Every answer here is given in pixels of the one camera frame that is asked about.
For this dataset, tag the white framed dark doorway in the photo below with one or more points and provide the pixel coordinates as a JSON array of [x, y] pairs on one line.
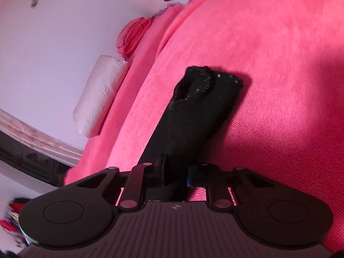
[[35, 153]]

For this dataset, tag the pile of colourful clothes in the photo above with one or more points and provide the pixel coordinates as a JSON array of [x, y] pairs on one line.
[[10, 220]]

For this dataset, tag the pink bed blanket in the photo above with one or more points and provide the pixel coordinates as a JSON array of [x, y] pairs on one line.
[[289, 122]]

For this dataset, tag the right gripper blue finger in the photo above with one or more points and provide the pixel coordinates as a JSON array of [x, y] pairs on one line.
[[197, 177]]

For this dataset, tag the black pants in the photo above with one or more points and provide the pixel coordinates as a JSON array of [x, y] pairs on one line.
[[202, 101]]

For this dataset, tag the red ruffled pillow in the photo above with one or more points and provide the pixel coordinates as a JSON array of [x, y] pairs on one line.
[[130, 36]]

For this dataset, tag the white patterned pillow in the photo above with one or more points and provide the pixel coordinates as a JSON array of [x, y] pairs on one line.
[[99, 92]]

